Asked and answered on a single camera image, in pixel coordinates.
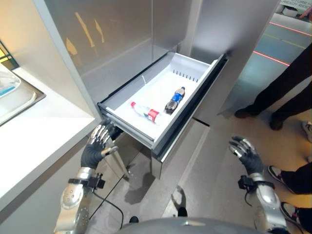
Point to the open refrigerator drawer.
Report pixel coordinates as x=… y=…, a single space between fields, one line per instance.
x=168 y=97

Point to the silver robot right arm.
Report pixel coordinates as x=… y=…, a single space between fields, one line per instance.
x=265 y=202

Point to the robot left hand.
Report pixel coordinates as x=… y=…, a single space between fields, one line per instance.
x=92 y=153

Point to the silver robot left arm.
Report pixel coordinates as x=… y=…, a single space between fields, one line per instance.
x=73 y=200

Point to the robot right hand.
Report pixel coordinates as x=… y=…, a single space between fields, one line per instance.
x=251 y=157

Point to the standing person in dark trousers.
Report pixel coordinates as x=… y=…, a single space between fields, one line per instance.
x=280 y=90

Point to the clear water bottle red label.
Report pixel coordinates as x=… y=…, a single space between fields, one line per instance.
x=146 y=112

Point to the cola bottle blue label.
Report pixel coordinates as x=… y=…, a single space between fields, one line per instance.
x=175 y=100

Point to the steel kitchen sink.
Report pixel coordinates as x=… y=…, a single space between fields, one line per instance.
x=17 y=95

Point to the white countertop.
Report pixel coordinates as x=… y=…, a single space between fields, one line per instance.
x=36 y=131

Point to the person with white sneakers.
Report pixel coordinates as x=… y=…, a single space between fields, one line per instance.
x=292 y=180

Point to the grey robot torso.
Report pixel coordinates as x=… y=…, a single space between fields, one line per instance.
x=187 y=226

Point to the stainless steel refrigerator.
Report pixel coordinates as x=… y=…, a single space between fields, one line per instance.
x=151 y=36

